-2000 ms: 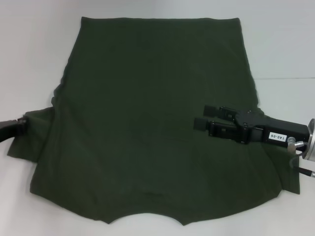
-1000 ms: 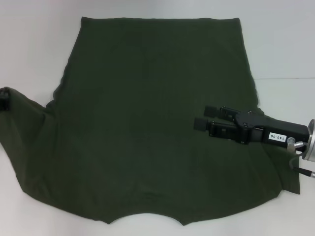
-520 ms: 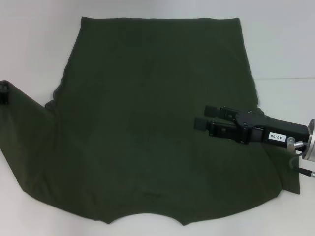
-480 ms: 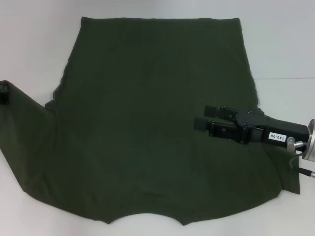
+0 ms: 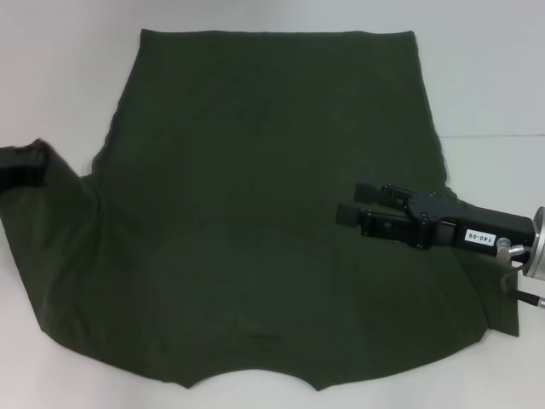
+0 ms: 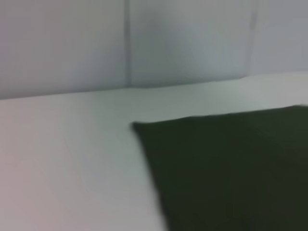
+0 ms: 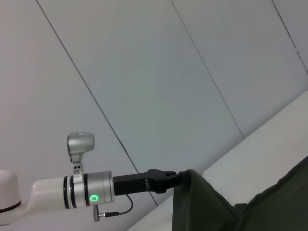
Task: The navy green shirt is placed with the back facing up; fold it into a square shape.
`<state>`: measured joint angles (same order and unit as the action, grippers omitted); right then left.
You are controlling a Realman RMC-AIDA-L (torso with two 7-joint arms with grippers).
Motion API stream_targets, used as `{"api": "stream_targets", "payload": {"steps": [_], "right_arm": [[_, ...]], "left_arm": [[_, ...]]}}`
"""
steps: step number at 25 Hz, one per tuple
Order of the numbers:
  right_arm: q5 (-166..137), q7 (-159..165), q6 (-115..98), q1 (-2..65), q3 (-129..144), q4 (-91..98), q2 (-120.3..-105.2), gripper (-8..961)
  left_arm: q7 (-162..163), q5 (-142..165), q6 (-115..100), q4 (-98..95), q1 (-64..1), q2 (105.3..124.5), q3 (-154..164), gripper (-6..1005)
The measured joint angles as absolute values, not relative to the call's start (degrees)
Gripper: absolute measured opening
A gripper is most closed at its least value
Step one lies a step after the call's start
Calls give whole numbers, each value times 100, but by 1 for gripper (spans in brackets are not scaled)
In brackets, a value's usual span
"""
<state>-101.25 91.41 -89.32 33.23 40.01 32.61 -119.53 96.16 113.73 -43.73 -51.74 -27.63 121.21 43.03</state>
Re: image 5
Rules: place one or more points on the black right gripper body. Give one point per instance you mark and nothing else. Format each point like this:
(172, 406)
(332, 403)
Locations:
(451, 226)

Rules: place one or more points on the dark green shirt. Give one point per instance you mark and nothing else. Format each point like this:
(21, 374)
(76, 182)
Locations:
(272, 170)

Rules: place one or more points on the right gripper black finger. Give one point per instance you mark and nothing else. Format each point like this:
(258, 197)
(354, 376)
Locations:
(383, 223)
(383, 195)

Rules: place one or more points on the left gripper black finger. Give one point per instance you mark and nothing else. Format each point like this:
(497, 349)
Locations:
(32, 152)
(32, 174)

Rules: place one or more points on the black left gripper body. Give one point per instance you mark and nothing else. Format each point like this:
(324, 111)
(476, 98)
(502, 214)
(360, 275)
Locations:
(8, 170)

